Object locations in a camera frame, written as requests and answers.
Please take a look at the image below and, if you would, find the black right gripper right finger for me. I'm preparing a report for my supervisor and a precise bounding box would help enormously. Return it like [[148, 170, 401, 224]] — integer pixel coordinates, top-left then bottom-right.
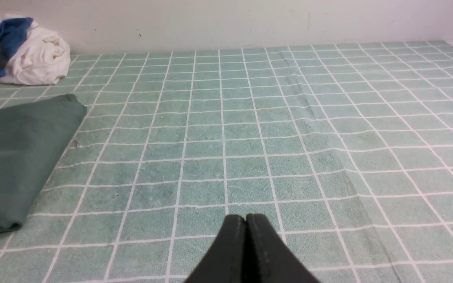
[[245, 214, 319, 283]]

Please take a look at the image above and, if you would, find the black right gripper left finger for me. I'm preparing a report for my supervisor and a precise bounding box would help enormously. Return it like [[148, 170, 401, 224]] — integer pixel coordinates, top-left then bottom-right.
[[185, 215, 246, 283]]

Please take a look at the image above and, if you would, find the green long sleeve shirt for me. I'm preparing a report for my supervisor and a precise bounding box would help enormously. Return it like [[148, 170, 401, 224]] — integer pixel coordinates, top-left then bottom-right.
[[0, 94, 87, 233]]

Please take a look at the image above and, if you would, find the green checkered table cloth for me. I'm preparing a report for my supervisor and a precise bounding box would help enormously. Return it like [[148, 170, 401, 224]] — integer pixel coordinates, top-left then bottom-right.
[[0, 41, 453, 283]]

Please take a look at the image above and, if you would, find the white crumpled garment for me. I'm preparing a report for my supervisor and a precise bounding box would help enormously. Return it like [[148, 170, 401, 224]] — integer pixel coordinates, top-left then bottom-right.
[[0, 14, 71, 85]]

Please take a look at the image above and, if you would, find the blue crumpled garment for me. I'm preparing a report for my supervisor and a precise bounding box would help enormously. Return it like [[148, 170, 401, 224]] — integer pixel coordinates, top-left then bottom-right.
[[0, 17, 34, 60]]

